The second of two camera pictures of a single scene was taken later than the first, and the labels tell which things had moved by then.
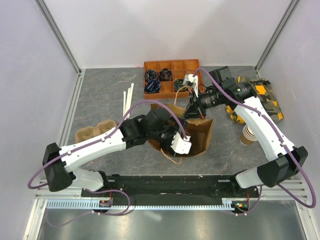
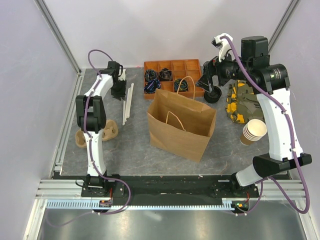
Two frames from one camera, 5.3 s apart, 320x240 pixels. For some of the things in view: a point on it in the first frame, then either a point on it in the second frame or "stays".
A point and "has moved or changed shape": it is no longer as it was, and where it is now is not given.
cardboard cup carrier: (88, 132) stays
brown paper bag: (196, 131) has moved or changed shape
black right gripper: (193, 111) to (211, 68)
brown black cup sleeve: (165, 75) stays
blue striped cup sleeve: (153, 86) stays
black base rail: (146, 187) stays
